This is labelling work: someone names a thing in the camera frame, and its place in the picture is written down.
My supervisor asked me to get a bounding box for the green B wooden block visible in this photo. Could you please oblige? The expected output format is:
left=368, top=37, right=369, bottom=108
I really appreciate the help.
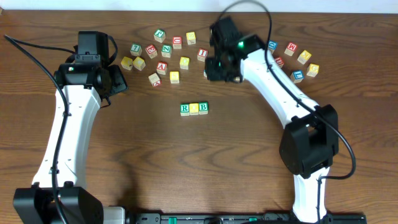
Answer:
left=198, top=102, right=209, bottom=115

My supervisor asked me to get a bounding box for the red U wooden block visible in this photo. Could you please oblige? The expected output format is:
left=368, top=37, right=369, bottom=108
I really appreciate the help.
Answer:
left=172, top=36, right=182, bottom=49

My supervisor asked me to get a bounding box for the yellow G wooden block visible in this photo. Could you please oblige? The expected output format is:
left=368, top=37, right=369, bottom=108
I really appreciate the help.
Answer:
left=306, top=63, right=320, bottom=77

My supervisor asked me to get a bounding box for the green J wooden block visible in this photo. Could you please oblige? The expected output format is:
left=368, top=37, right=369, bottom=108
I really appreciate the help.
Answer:
left=154, top=29, right=166, bottom=43

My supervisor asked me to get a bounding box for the blue D right block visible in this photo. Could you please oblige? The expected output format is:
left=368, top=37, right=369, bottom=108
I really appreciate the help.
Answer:
left=268, top=40, right=278, bottom=54

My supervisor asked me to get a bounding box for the yellow C wooden block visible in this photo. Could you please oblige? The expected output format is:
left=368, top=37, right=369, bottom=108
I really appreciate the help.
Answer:
left=133, top=57, right=146, bottom=71

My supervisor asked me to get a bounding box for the yellow O block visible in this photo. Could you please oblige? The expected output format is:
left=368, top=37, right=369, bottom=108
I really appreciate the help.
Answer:
left=179, top=57, right=190, bottom=70
left=189, top=103, right=199, bottom=116

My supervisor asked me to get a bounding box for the yellow K wooden block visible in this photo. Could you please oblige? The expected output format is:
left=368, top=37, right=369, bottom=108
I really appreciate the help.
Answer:
left=121, top=57, right=133, bottom=70

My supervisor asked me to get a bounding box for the red E wooden block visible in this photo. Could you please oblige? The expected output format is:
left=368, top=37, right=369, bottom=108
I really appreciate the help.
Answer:
left=145, top=44, right=158, bottom=58

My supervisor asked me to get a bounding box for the yellow top wooden block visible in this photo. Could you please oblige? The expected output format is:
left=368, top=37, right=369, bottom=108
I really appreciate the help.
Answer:
left=186, top=32, right=197, bottom=45

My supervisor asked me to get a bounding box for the green Z wooden block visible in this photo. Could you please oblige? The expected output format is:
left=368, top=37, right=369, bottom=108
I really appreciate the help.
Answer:
left=161, top=44, right=172, bottom=58

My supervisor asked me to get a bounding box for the yellow S wooden block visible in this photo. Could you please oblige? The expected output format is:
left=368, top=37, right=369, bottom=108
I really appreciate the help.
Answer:
left=170, top=71, right=180, bottom=84

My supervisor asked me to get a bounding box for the red M wooden block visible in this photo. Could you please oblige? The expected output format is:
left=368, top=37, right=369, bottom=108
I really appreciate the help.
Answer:
left=284, top=42, right=297, bottom=56

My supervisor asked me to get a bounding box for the red U right block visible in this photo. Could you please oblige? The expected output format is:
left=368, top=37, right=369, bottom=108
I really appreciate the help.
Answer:
left=274, top=57, right=285, bottom=68

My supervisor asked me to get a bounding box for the red A upright block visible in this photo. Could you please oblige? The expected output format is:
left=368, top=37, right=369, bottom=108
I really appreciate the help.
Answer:
left=156, top=62, right=167, bottom=75

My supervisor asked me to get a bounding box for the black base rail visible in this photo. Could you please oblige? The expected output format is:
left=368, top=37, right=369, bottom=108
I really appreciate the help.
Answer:
left=102, top=205, right=368, bottom=224

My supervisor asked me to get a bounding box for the blue L right block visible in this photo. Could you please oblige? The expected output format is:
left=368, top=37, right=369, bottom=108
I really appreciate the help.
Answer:
left=290, top=70, right=305, bottom=83

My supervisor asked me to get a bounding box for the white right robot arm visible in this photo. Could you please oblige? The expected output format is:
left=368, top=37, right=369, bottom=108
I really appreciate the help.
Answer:
left=205, top=17, right=338, bottom=223

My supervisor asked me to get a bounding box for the yellow K right block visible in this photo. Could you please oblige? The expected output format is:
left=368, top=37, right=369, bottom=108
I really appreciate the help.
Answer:
left=297, top=50, right=312, bottom=65

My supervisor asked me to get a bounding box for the green R wooden block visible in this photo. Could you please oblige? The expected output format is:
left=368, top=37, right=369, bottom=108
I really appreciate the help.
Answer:
left=180, top=104, right=190, bottom=116

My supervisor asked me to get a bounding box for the red I wooden block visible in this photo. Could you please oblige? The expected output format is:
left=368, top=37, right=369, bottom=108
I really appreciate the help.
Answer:
left=197, top=48, right=208, bottom=62

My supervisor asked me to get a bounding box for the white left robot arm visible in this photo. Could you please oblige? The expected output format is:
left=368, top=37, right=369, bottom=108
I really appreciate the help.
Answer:
left=13, top=63, right=129, bottom=223

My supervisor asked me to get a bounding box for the green 7 wooden block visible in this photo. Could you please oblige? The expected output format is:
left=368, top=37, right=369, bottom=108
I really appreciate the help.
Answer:
left=130, top=43, right=142, bottom=57

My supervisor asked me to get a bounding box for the tilted red A block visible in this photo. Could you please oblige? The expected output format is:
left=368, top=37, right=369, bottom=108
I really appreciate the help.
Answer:
left=148, top=73, right=161, bottom=87

